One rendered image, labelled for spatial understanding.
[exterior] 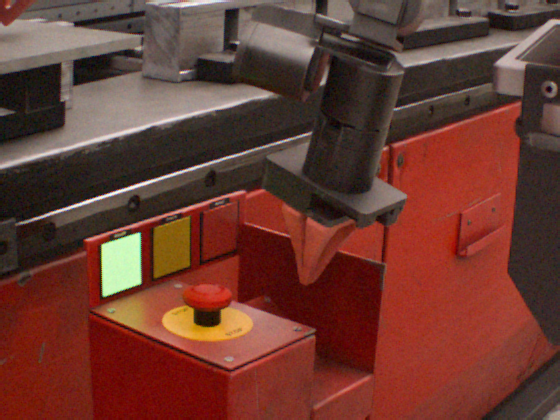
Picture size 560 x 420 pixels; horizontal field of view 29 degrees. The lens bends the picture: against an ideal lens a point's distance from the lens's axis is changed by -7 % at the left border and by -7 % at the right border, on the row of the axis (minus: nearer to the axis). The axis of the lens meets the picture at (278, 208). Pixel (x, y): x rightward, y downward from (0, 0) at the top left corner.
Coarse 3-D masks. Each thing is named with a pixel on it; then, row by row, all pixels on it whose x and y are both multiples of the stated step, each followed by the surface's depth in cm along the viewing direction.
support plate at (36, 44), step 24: (0, 24) 95; (24, 24) 95; (48, 24) 95; (0, 48) 83; (24, 48) 83; (48, 48) 83; (72, 48) 84; (96, 48) 86; (120, 48) 88; (0, 72) 78
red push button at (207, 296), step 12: (192, 288) 90; (204, 288) 90; (216, 288) 90; (192, 300) 89; (204, 300) 88; (216, 300) 89; (228, 300) 89; (204, 312) 89; (216, 312) 90; (204, 324) 90; (216, 324) 90
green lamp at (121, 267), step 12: (120, 240) 93; (132, 240) 94; (108, 252) 92; (120, 252) 93; (132, 252) 94; (108, 264) 92; (120, 264) 94; (132, 264) 95; (108, 276) 93; (120, 276) 94; (132, 276) 95; (108, 288) 93; (120, 288) 94
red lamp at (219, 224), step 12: (228, 204) 103; (204, 216) 101; (216, 216) 102; (228, 216) 103; (204, 228) 101; (216, 228) 102; (228, 228) 104; (204, 240) 101; (216, 240) 103; (228, 240) 104; (204, 252) 102; (216, 252) 103
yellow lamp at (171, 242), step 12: (156, 228) 96; (168, 228) 97; (180, 228) 99; (156, 240) 96; (168, 240) 98; (180, 240) 99; (156, 252) 97; (168, 252) 98; (180, 252) 99; (156, 264) 97; (168, 264) 98; (180, 264) 100; (156, 276) 97
